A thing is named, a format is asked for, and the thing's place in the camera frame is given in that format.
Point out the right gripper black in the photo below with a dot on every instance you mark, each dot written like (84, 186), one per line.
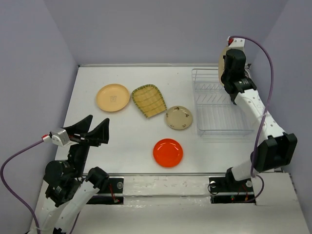
(224, 56)

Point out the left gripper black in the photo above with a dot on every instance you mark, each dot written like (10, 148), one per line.
(99, 134)

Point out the beige painted plate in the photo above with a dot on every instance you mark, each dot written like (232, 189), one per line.
(221, 64)

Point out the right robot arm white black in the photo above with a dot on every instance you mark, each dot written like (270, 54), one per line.
(273, 147)

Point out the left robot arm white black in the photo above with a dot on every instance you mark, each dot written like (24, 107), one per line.
(67, 190)

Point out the round yellow plate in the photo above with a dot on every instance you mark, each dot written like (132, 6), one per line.
(112, 97)

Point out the green yellow woven-pattern plate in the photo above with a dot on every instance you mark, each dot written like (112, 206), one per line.
(149, 100)

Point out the small beige patterned plate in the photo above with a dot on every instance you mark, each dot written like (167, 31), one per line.
(178, 118)

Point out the orange round plate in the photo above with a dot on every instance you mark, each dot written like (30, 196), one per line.
(167, 153)

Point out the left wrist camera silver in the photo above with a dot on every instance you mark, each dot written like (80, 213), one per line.
(60, 137)

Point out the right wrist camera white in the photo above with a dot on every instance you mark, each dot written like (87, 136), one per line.
(236, 43)

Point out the white wire dish rack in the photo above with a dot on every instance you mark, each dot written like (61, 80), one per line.
(216, 115)

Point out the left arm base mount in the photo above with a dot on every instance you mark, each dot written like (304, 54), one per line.
(112, 194)

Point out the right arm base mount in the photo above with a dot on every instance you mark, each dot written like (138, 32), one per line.
(223, 193)

